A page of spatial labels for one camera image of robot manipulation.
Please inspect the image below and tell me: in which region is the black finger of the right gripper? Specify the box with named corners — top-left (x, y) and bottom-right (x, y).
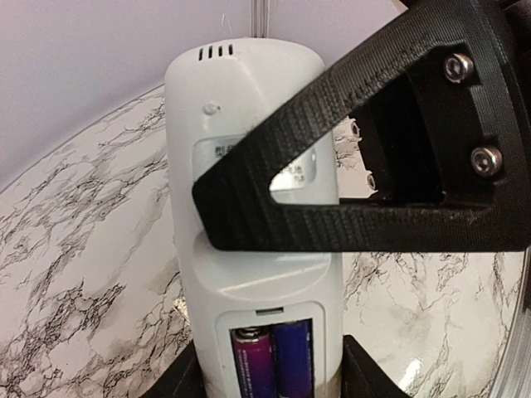
top-left (191, 0), bottom-right (529, 253)
top-left (348, 76), bottom-right (445, 206)

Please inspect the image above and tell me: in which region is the white remote control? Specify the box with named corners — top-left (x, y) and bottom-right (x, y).
top-left (163, 36), bottom-right (345, 398)

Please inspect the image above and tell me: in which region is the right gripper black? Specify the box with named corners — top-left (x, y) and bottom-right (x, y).
top-left (397, 0), bottom-right (531, 316)

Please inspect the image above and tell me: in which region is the front aluminium rail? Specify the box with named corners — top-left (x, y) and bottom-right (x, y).
top-left (490, 248), bottom-right (531, 398)

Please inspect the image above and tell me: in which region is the right aluminium frame post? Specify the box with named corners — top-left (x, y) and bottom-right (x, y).
top-left (251, 0), bottom-right (270, 38)

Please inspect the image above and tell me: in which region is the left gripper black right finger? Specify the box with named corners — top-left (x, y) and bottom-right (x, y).
top-left (341, 335), bottom-right (409, 398)

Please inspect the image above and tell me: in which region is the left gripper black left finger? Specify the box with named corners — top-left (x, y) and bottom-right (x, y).
top-left (143, 341), bottom-right (207, 398)

